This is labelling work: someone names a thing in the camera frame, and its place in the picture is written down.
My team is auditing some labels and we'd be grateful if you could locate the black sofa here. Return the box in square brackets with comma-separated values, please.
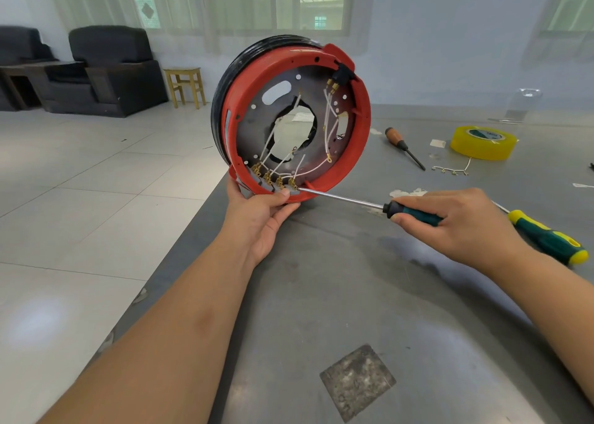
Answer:
[0, 26, 57, 112]

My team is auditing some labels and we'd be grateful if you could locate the yellow tape roll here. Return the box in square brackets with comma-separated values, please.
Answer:
[451, 126, 519, 163]

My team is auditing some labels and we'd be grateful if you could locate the person's right hand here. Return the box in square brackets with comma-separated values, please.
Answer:
[390, 188, 532, 274]

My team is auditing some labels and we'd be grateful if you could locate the red round appliance base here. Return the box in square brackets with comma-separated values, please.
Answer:
[210, 35, 372, 203]

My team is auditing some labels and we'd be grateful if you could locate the orange handle screwdriver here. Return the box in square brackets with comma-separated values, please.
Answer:
[385, 126, 426, 171]

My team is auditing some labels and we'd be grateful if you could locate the person's left forearm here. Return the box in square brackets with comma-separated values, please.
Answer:
[41, 243, 265, 424]

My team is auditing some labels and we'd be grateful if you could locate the teal handle screwdriver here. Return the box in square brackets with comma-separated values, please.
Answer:
[299, 186, 445, 227]

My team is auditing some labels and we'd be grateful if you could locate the person's left hand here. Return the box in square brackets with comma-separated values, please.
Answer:
[220, 173, 301, 270]

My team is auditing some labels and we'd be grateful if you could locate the green yellow handle screwdriver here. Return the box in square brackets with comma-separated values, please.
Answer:
[492, 200, 590, 268]

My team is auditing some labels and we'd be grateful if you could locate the large barred window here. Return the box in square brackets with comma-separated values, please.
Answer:
[543, 0, 594, 32]
[134, 0, 352, 32]

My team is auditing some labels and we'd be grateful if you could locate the small wooden stool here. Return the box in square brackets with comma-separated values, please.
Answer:
[164, 67, 207, 110]

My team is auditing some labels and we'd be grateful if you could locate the person's right forearm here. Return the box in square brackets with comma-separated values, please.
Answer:
[492, 247, 594, 402]

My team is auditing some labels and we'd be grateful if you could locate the white wire with ring terminal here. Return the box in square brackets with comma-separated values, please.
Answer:
[433, 158, 473, 176]

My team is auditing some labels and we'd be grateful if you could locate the sheer white curtain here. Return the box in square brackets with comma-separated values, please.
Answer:
[524, 0, 594, 63]
[41, 0, 377, 56]

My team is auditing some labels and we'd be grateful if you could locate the dark coffee table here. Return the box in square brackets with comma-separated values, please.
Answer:
[0, 61, 85, 112]

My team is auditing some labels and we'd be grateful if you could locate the black armchair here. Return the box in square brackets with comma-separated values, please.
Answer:
[46, 25, 169, 118]

